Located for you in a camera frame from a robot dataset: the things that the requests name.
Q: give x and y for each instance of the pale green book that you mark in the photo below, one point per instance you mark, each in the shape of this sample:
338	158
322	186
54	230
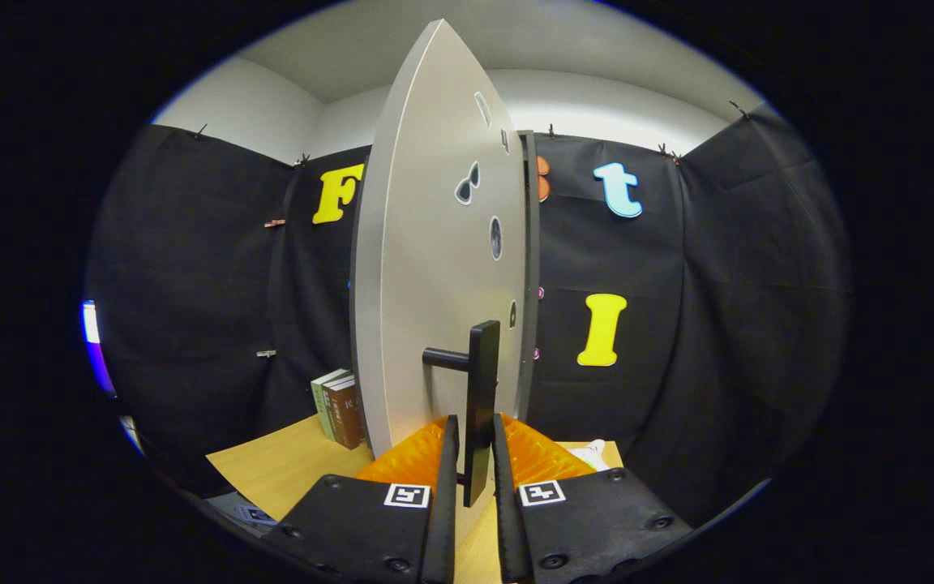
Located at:
323	401

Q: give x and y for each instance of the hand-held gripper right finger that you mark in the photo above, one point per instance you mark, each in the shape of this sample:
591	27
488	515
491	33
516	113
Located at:
507	519

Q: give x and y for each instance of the black backdrop cloth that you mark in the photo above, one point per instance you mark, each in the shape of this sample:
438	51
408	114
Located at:
718	284

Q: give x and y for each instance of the green and white plush toy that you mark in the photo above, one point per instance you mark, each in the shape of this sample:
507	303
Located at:
594	454

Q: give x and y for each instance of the dark grey cabinet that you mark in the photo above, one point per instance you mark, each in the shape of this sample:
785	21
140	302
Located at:
529	243

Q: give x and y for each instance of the printed paper sheet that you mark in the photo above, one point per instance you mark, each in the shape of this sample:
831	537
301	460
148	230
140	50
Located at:
244	513

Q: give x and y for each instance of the beige cabinet door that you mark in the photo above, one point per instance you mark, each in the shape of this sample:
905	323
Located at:
426	243

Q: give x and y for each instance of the pink clip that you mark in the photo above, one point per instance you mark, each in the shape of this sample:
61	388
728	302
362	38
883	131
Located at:
275	222

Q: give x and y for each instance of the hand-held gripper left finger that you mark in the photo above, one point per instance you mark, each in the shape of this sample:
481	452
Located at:
439	519

